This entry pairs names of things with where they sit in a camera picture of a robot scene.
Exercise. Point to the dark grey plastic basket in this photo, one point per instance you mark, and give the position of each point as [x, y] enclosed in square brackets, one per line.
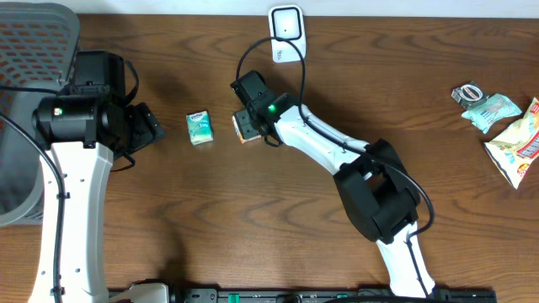
[38, 45]

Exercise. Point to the white barcode scanner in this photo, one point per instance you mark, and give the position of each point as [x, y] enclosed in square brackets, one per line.
[287, 22]

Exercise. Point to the cream snack bag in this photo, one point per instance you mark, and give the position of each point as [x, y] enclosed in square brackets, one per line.
[516, 148]

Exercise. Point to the teal tissue box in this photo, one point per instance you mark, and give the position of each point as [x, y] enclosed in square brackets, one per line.
[199, 128]

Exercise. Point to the mint green wipes pack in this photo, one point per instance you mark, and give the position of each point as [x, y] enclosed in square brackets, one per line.
[495, 108]

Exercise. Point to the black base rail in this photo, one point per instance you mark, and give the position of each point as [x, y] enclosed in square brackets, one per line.
[295, 296]

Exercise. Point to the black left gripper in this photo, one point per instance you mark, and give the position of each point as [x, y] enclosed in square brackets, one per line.
[147, 126]

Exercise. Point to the orange small packet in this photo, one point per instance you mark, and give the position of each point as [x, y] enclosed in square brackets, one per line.
[245, 129]

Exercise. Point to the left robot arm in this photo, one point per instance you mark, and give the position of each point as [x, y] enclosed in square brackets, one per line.
[81, 131]

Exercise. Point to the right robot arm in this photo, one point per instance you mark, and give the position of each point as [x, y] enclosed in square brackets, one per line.
[379, 197]

